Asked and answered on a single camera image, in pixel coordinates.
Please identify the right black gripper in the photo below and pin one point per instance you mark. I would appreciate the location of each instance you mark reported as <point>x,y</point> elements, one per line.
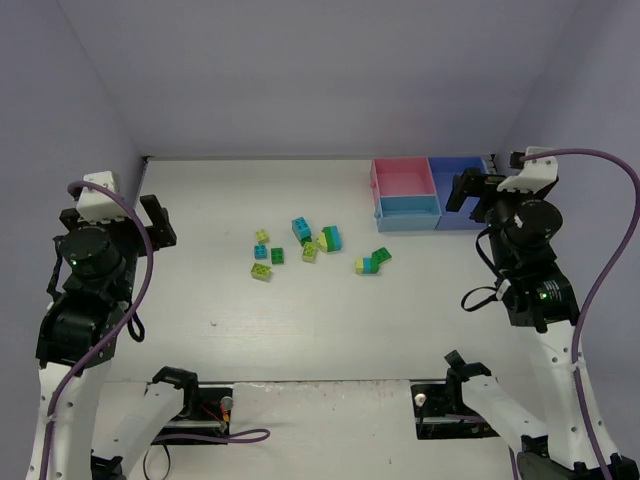
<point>476,188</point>

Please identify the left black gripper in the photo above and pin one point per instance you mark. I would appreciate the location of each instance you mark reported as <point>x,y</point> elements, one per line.
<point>157,220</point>

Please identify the blue small lego brick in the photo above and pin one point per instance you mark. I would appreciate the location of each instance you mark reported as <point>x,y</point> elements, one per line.
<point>260,251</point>

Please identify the yellow-green small lego brick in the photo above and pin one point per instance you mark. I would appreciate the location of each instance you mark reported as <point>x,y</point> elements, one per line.
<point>262,236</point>

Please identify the yellow-green long lego brick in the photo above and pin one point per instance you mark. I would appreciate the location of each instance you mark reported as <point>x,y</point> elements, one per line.
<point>261,272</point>

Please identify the dark green small lego brick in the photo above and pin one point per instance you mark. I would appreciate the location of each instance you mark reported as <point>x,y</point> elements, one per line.
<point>277,255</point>

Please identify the blue and green lego stack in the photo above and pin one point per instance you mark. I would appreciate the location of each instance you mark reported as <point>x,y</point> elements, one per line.
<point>301,230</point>

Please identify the curved three-colour lego stack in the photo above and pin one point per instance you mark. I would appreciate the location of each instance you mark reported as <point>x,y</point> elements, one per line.
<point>329,239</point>

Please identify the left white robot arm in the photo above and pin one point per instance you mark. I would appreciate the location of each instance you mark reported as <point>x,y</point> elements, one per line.
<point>92,301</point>

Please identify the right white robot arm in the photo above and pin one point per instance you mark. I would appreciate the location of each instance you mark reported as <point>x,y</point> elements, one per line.
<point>571,442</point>

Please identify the pink container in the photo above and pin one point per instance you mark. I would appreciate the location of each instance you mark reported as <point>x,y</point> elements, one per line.
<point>401,176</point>

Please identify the light blue container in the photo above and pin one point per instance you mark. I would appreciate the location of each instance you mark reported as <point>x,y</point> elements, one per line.
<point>407,213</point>

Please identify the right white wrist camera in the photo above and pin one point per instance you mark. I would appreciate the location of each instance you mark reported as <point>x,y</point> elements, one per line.
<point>537,170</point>

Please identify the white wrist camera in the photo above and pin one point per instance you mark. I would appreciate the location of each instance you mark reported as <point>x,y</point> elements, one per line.
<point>537,170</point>
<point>95,207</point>

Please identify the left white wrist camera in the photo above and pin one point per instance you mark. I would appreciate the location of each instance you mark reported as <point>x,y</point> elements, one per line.
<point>95,207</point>

